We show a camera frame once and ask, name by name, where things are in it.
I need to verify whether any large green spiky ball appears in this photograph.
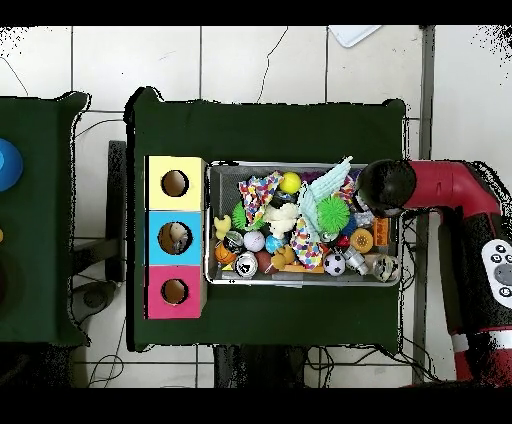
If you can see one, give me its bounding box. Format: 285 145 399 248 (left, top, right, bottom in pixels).
315 195 351 234

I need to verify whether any clear plastic water bottle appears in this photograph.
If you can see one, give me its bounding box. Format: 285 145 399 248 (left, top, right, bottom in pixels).
169 229 190 254

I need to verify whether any clear mesh bin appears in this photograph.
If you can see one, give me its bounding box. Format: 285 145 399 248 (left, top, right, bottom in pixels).
205 160 403 288

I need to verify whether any wooden box with three holes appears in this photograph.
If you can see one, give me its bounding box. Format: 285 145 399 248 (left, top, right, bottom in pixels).
143 155 209 321

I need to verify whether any colourful dotted cloth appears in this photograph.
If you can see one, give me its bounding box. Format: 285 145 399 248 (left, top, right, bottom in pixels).
238 170 285 228

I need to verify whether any yellow ball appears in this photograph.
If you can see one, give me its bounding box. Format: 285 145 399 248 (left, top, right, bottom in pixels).
278 171 302 195

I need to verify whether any brown plush bear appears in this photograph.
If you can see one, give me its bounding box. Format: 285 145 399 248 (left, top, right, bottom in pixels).
270 244 296 270

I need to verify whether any silver drink can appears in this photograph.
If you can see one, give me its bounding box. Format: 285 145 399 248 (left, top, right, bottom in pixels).
233 250 259 278

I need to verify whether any dark green tablecloth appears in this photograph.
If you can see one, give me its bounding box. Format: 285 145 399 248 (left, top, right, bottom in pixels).
126 86 407 353

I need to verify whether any mint green knitted cloth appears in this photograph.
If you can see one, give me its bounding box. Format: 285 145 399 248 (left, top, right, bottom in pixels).
297 155 354 241

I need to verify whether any black and white soccer ball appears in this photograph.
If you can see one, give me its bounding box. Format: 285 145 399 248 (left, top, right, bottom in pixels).
322 252 347 278

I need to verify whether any toy burger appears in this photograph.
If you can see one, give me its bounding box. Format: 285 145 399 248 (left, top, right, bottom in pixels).
349 227 374 254

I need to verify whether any silver plastic toy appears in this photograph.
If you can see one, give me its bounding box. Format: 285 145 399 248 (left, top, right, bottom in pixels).
343 245 370 276

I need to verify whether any orange plastic grid tray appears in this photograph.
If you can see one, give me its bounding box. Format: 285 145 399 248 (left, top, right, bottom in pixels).
372 217 390 247

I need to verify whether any white tray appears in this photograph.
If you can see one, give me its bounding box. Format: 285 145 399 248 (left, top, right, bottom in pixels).
328 25 383 49

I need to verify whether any green covered side table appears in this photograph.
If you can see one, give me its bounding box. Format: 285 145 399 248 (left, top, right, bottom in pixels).
0 92 91 348

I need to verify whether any blue round object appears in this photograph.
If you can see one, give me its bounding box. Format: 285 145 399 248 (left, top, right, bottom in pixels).
0 137 24 193

